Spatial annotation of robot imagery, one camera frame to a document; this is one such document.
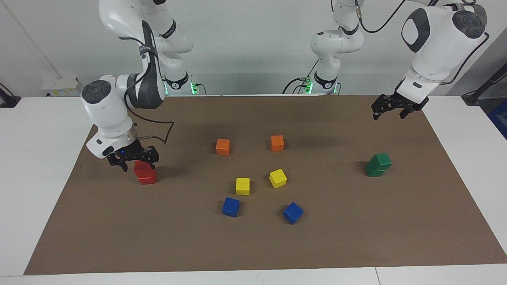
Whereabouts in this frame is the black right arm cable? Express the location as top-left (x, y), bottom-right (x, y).
top-left (119, 22), bottom-right (175, 145)

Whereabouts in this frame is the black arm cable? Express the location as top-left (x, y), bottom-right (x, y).
top-left (355, 0), bottom-right (490, 85)
top-left (119, 22), bottom-right (175, 145)

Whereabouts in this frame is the green wooden block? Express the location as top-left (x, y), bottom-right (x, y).
top-left (365, 161), bottom-right (385, 177)
top-left (370, 153), bottom-right (393, 171)

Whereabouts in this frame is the white box with yellow labels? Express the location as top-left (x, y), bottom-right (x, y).
top-left (42, 77), bottom-right (84, 97)

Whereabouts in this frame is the blue crate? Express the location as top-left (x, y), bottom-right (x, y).
top-left (486, 99), bottom-right (507, 140)

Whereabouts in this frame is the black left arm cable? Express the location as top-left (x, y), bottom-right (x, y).
top-left (355, 0), bottom-right (490, 85)

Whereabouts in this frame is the black left base cable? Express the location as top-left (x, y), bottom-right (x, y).
top-left (282, 59), bottom-right (320, 95)

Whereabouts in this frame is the black clamp mount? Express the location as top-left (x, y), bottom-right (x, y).
top-left (0, 83), bottom-right (21, 108)

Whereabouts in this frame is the blue wooden block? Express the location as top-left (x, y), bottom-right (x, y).
top-left (282, 202), bottom-right (304, 225)
top-left (222, 197), bottom-right (240, 218)

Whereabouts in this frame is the brown paper mat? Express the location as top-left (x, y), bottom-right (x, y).
top-left (24, 94), bottom-right (507, 276)

